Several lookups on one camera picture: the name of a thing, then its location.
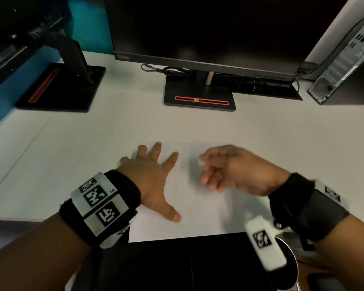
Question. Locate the white paper sheet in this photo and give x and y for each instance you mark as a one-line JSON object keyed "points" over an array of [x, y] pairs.
{"points": [[200, 209]]}

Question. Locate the grey desktop computer tower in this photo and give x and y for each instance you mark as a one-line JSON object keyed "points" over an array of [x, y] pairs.
{"points": [[345, 66]]}

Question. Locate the person's left thumb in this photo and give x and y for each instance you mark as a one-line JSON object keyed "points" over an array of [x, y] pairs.
{"points": [[170, 212]]}

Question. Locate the person's left middle finger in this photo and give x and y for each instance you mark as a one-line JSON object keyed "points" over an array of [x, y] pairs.
{"points": [[155, 150]]}

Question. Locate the white marker-tag left wrist block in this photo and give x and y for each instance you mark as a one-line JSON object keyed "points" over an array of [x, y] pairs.
{"points": [[97, 203]]}

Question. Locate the person's left little finger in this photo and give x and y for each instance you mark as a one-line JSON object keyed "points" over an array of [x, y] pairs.
{"points": [[123, 160]]}

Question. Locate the person's black clothing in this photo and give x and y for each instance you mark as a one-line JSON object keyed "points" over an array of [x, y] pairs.
{"points": [[182, 266]]}

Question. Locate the person's left hand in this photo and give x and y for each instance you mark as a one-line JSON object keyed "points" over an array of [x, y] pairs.
{"points": [[147, 175]]}

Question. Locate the person's right hand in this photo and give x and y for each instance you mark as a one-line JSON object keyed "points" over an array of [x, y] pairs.
{"points": [[245, 172]]}

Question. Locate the black round silver-rimmed bin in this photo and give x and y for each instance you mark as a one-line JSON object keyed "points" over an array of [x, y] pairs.
{"points": [[289, 269]]}

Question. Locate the black angled monitor stand base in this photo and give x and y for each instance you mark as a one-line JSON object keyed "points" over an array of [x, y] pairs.
{"points": [[63, 90]]}

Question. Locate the person's right fingers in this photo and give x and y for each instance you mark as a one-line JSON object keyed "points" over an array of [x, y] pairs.
{"points": [[215, 175]]}

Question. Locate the large black computer monitor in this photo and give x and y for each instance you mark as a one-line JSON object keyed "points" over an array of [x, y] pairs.
{"points": [[218, 30]]}

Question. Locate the black flat bar device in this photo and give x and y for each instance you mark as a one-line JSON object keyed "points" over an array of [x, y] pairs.
{"points": [[270, 92]]}

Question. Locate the person's left forearm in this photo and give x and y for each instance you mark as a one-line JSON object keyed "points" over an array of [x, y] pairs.
{"points": [[33, 257]]}

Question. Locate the black monitor stand red stripe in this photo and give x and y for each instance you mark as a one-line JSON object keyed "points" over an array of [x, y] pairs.
{"points": [[200, 98]]}

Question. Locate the person's right forearm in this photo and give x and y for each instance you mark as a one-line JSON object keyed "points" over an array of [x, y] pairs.
{"points": [[348, 251]]}

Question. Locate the small white eraser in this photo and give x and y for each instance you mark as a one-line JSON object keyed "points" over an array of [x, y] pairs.
{"points": [[201, 162]]}

